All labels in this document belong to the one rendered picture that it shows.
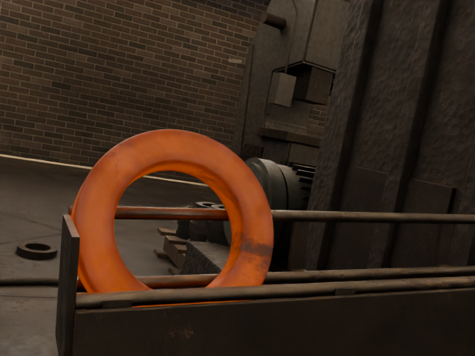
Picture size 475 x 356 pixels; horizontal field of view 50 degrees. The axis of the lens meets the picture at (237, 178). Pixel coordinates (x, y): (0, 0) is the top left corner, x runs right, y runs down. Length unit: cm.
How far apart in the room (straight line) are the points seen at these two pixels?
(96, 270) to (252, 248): 14
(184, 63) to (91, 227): 639
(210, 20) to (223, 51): 44
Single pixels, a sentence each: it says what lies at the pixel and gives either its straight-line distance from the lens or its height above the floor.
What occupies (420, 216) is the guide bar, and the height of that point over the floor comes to 69.
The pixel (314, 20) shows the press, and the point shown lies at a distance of 519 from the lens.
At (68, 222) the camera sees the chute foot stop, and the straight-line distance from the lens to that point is 43.
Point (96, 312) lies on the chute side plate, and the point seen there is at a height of 60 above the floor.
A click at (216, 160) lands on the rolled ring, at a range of 48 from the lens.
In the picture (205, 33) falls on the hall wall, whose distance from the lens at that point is 692.
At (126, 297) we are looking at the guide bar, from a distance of 41.
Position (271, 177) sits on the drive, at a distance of 181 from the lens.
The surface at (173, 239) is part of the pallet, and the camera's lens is 274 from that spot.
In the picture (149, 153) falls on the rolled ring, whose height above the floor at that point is 72.
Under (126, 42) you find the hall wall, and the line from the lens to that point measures 663.
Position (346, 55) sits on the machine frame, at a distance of 138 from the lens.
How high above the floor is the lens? 75
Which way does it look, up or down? 5 degrees down
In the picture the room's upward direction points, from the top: 11 degrees clockwise
